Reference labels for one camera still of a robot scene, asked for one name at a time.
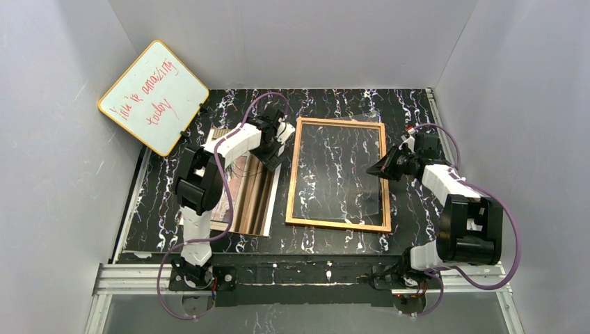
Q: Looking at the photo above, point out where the printed photo of plant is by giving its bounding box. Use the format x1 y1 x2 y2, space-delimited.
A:
210 153 279 235

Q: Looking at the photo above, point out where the orange wooden picture frame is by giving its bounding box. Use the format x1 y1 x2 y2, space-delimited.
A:
285 117 392 234

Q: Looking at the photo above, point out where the transparent acrylic sheet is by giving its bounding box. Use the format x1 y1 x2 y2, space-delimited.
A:
294 113 384 221

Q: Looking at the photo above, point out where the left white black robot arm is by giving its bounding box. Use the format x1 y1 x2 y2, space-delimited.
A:
175 109 295 267

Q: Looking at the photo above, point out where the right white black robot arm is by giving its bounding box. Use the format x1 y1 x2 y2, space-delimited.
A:
367 134 503 272

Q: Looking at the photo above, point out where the whiteboard with red writing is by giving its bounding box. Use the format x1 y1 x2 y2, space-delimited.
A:
97 40 209 157

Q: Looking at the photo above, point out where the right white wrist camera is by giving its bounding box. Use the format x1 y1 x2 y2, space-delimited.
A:
399 127 417 152

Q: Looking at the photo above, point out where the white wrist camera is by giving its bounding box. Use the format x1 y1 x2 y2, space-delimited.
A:
399 127 417 152
276 122 296 144

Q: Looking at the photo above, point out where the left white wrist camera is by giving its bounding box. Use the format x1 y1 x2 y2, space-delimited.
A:
276 122 296 144

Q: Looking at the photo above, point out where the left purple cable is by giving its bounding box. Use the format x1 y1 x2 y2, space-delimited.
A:
157 92 292 321

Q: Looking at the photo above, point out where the purple cable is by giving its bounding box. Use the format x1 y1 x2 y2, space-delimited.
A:
157 92 292 321
408 122 523 318

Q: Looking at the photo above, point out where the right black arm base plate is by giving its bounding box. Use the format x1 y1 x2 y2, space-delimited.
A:
367 264 433 291

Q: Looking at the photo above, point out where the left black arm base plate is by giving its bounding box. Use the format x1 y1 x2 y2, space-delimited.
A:
168 267 237 292

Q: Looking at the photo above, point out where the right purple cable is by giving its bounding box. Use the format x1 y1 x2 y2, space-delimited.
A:
408 122 523 318

